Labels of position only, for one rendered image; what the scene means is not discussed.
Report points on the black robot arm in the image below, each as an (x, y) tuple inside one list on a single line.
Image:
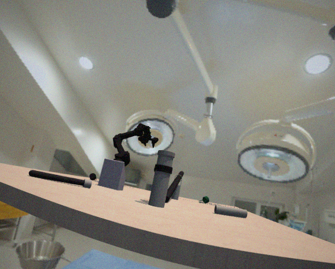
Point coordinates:
[(122, 155)]

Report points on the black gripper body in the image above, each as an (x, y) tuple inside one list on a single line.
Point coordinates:
[(154, 140)]

